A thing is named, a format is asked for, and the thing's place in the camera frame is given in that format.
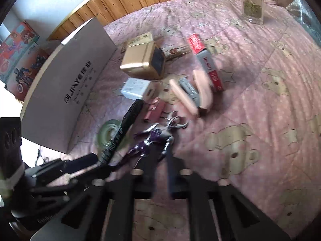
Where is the green tape roll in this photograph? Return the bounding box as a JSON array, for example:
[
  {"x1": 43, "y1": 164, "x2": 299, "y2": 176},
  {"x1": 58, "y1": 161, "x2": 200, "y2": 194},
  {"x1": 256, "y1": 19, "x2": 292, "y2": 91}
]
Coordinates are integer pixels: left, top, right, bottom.
[{"x1": 97, "y1": 119, "x2": 121, "y2": 150}]

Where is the clear glass tube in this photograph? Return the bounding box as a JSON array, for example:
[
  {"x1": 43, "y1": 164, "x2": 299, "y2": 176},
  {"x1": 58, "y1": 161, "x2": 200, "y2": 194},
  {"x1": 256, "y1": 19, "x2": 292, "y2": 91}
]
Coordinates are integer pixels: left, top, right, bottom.
[{"x1": 162, "y1": 44, "x2": 192, "y2": 61}]

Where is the purple silver action figure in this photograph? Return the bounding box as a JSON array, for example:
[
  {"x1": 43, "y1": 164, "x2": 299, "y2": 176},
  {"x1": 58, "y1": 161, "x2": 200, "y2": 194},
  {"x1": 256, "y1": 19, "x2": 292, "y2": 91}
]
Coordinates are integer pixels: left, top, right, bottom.
[{"x1": 124, "y1": 111, "x2": 189, "y2": 162}]

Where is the pink binder clip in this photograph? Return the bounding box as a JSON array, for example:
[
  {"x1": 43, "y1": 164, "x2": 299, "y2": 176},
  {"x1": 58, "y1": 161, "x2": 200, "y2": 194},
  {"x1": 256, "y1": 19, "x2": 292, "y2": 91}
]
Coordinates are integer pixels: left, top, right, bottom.
[{"x1": 143, "y1": 97, "x2": 166, "y2": 123}]

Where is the pink bear quilt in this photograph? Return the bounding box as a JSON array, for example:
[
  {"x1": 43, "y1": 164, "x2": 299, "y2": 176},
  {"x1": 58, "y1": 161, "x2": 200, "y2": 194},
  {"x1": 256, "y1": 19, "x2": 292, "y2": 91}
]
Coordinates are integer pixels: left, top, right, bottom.
[{"x1": 61, "y1": 0, "x2": 320, "y2": 240}]

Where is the gold tin box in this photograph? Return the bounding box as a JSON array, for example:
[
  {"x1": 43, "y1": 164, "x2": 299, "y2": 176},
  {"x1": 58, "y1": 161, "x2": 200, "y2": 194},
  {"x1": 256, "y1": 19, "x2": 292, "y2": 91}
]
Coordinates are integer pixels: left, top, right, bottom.
[{"x1": 120, "y1": 32, "x2": 165, "y2": 80}]

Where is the red white medicine box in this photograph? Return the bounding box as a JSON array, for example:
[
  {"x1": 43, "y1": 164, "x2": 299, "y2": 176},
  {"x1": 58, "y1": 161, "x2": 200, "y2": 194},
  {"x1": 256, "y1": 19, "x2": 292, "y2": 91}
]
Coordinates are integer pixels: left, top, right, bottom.
[{"x1": 188, "y1": 33, "x2": 224, "y2": 92}]

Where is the colourful toy box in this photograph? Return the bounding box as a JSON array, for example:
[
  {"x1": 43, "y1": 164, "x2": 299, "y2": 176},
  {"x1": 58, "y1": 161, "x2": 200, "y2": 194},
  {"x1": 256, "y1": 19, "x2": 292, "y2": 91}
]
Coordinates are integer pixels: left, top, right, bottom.
[{"x1": 1, "y1": 22, "x2": 49, "y2": 102}]

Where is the glass jar with tea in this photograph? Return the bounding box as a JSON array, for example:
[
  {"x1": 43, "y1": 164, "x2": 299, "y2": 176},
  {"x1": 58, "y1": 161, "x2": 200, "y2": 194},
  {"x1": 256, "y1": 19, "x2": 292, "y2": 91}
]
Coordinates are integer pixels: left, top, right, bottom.
[{"x1": 242, "y1": 0, "x2": 264, "y2": 25}]

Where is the white power adapter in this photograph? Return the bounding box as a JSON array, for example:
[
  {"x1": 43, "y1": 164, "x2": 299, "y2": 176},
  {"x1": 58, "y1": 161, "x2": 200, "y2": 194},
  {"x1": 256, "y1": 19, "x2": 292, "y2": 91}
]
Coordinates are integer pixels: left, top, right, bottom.
[{"x1": 121, "y1": 78, "x2": 156, "y2": 101}]

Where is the white cardboard box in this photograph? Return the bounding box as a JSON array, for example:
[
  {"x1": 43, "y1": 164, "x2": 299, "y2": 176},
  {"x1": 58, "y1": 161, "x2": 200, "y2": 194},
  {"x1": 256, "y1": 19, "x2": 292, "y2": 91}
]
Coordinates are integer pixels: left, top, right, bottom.
[{"x1": 20, "y1": 18, "x2": 117, "y2": 153}]

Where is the black marker pen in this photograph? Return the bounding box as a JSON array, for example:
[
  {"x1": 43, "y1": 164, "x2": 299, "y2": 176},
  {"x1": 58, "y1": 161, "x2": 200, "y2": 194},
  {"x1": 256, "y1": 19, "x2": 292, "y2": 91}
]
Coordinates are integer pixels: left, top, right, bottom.
[{"x1": 99, "y1": 99, "x2": 144, "y2": 165}]

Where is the bubble wrap sheet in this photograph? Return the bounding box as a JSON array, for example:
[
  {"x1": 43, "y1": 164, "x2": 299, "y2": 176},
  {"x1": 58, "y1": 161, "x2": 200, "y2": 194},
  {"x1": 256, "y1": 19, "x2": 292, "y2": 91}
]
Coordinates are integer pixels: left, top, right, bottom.
[{"x1": 273, "y1": 0, "x2": 320, "y2": 46}]

